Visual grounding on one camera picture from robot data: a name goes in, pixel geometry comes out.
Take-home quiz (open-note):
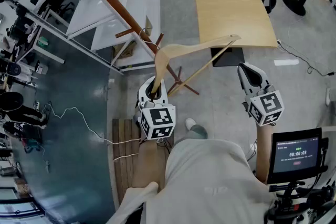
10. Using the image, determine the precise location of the light wooden square table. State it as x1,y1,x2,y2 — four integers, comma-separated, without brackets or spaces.
194,0,279,68

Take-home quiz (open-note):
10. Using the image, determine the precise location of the black floor cable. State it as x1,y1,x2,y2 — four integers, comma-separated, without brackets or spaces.
277,39,336,78

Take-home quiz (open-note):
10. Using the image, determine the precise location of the person's white shirt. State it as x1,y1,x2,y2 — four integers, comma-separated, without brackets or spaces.
104,137,276,224

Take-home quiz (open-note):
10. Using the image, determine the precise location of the person's grey trouser leg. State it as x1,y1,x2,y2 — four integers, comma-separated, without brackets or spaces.
183,124,208,140

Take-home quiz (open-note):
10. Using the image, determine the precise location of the person's white shoe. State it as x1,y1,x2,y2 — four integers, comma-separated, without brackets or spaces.
185,118,197,131

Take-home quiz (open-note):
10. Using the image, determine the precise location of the black monitor stand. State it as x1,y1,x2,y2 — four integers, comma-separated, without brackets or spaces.
264,180,336,224

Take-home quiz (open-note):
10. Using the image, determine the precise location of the light wooden hanger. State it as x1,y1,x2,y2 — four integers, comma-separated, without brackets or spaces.
150,34,242,100

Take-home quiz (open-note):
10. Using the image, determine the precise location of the person's left forearm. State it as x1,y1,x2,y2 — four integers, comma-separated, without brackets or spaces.
131,136,169,189

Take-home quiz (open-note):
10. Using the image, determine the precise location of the cardboard box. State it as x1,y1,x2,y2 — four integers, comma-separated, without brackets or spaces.
112,41,138,60

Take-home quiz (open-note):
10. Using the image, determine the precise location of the brown wooden coat rack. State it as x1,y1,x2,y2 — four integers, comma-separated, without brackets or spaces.
51,0,200,97

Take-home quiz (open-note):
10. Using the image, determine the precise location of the wooden plank pallet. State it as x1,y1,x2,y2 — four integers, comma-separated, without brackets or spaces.
112,118,174,205

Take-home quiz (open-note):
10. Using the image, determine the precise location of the short white floor cable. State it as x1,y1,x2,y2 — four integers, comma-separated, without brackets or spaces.
113,153,139,162

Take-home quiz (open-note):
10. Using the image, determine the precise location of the person's right forearm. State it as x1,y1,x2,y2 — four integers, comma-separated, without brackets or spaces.
255,120,272,185

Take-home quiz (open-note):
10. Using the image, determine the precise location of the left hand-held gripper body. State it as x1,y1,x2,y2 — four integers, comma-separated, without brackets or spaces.
136,98,176,141

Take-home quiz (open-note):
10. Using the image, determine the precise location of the long white floor cable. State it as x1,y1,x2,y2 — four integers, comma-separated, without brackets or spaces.
49,106,141,145

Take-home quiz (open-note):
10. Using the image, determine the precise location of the black monitor screen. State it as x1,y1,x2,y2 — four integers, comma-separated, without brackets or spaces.
267,127,329,185

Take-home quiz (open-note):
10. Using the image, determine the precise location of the white metal frame desk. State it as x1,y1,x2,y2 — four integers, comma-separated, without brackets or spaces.
0,0,162,76

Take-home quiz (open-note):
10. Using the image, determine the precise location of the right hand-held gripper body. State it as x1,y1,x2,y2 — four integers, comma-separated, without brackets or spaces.
242,83,285,127

